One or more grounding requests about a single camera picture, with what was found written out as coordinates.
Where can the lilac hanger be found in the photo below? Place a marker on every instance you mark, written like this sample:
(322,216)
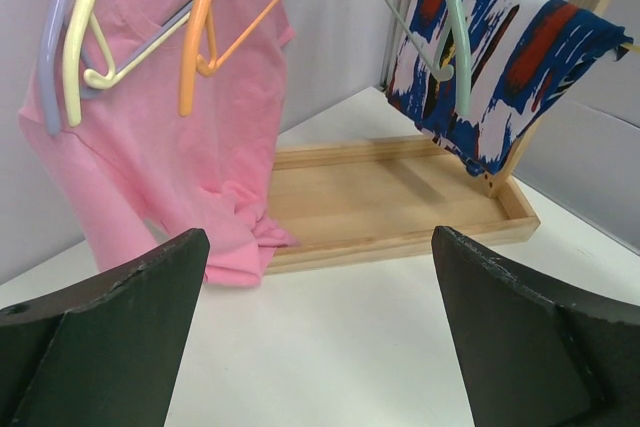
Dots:
(49,65)

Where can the pink t-shirt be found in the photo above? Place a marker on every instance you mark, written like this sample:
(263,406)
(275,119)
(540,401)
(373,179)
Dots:
(134,165)

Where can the wooden clothes rack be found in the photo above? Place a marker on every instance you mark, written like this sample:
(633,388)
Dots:
(379,199)

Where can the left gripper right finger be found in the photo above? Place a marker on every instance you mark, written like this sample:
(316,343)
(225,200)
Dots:
(534,350)

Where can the cream hanger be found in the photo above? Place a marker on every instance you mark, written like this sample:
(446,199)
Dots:
(628,47)
(83,18)

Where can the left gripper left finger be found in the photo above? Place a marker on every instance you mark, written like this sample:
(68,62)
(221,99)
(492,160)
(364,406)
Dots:
(105,351)

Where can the mint green hanger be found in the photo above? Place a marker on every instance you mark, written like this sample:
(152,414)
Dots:
(461,72)

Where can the orange hanger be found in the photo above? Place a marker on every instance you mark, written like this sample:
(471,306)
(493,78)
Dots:
(200,53)

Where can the blue red white shorts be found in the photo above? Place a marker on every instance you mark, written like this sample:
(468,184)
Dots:
(525,55)

